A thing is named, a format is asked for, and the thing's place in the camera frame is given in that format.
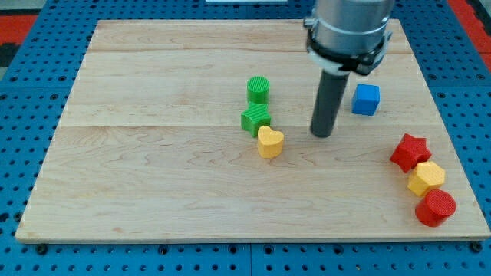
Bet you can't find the green star block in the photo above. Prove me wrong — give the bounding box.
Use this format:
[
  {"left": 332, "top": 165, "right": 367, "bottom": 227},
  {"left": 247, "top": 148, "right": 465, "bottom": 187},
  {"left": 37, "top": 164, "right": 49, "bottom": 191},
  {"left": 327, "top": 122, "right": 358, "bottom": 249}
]
[{"left": 241, "top": 102, "right": 272, "bottom": 137}]

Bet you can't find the light wooden board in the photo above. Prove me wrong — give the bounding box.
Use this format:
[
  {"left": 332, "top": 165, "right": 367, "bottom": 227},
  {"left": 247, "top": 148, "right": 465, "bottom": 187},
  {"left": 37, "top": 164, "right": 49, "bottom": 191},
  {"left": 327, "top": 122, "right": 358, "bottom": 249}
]
[{"left": 15, "top": 20, "right": 490, "bottom": 244}]

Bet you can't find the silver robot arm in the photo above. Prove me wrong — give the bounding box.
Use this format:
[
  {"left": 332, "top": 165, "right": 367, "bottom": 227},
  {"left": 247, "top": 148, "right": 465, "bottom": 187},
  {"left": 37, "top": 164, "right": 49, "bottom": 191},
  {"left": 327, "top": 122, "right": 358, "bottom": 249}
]
[{"left": 303, "top": 0, "right": 394, "bottom": 76}]

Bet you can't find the yellow heart block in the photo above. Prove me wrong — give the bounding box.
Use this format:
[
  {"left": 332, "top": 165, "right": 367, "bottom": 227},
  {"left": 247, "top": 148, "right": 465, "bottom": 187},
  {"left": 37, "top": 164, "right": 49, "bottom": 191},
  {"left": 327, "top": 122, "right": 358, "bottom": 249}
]
[{"left": 257, "top": 126, "right": 285, "bottom": 159}]

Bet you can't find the red cylinder block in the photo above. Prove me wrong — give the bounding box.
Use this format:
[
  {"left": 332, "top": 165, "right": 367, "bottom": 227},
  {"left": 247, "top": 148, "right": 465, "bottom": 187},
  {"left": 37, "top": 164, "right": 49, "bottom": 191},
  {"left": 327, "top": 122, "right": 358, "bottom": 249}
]
[{"left": 415, "top": 189, "right": 456, "bottom": 228}]

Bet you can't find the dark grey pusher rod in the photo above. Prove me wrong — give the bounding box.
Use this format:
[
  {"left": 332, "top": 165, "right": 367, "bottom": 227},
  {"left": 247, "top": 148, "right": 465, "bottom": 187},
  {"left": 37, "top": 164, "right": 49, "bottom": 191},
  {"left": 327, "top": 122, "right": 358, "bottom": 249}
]
[{"left": 310, "top": 71, "right": 349, "bottom": 138}]

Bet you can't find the green cylinder block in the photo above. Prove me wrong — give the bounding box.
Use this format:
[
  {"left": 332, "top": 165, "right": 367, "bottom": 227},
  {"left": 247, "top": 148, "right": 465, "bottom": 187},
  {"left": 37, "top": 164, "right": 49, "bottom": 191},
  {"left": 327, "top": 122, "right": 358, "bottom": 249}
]
[{"left": 246, "top": 76, "right": 270, "bottom": 104}]

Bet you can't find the yellow hexagon block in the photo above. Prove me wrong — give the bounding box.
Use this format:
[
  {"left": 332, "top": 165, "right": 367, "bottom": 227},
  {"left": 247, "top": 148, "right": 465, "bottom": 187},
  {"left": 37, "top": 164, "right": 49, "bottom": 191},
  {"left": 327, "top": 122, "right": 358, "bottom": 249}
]
[{"left": 407, "top": 161, "right": 446, "bottom": 197}]

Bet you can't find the blue cube block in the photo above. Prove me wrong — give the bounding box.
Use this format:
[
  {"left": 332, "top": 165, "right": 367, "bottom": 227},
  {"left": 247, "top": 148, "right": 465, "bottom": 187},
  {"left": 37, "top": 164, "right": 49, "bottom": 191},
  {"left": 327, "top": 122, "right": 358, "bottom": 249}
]
[{"left": 351, "top": 84, "right": 381, "bottom": 116}]

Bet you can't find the red star block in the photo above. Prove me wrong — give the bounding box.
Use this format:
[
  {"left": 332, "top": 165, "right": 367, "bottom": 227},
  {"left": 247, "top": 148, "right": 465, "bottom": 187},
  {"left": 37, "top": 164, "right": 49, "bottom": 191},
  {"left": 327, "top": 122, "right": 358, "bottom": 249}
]
[{"left": 390, "top": 133, "right": 432, "bottom": 173}]

